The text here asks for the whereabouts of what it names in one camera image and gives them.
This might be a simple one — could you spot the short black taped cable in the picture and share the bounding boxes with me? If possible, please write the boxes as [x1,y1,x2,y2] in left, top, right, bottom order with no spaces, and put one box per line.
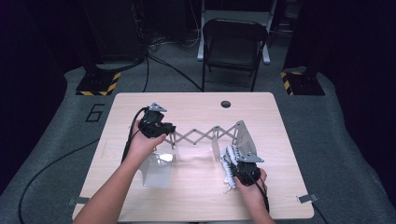
[311,202,330,224]

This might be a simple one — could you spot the grey tape strip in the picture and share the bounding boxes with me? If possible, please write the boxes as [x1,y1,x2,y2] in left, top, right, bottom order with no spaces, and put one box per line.
[67,196,91,206]
[297,193,319,204]

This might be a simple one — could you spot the thin black floor cable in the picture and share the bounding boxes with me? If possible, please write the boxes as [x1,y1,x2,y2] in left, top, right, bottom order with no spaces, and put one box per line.
[148,55,204,91]
[142,55,150,93]

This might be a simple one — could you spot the person's right hand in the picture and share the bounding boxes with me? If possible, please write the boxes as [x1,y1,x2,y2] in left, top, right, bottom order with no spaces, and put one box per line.
[233,169,269,213]

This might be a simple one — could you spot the black equipment cabinet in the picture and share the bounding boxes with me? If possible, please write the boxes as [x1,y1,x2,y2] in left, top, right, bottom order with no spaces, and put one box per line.
[78,0,148,63]

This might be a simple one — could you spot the left hand-held gripper cable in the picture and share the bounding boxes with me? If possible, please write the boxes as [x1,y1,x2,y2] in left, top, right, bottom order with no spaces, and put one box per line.
[120,106,150,162]

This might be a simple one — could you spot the black yellow striped stand base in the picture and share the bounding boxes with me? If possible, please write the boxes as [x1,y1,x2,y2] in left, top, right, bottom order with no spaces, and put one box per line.
[279,65,326,96]
[75,63,121,97]

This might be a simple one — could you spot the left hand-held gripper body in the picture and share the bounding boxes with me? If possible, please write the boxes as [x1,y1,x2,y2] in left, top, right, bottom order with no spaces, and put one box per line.
[138,103,176,139]

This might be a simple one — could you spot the black folding chair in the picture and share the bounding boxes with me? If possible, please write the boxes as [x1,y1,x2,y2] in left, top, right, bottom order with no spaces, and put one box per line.
[201,18,269,92]

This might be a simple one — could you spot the floor cable bundle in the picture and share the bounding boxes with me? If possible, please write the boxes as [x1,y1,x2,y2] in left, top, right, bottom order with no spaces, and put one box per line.
[148,27,200,52]

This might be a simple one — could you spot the person's left hand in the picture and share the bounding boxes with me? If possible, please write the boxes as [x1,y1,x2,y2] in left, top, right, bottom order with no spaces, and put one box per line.
[125,119,167,166]

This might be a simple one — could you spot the hand-held gripper cable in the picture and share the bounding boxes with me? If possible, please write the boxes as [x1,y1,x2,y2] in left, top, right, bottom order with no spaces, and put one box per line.
[246,169,271,213]
[120,106,150,162]

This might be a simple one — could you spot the long black floor cable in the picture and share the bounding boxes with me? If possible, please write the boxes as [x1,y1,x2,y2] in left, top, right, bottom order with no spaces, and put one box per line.
[18,138,101,224]

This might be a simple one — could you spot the right hand-held gripper cable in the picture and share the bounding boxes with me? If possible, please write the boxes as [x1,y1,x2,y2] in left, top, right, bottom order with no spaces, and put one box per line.
[246,169,271,213]

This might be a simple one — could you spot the white patterned dish cloth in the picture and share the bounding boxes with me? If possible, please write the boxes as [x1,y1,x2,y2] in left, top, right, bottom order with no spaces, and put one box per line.
[219,144,250,194]

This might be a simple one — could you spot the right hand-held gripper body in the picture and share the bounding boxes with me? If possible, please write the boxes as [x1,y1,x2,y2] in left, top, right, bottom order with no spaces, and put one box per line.
[233,151,265,187]

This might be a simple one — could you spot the grey expandable metal rack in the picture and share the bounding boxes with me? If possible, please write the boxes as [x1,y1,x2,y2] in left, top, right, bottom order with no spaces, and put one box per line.
[138,120,259,189]

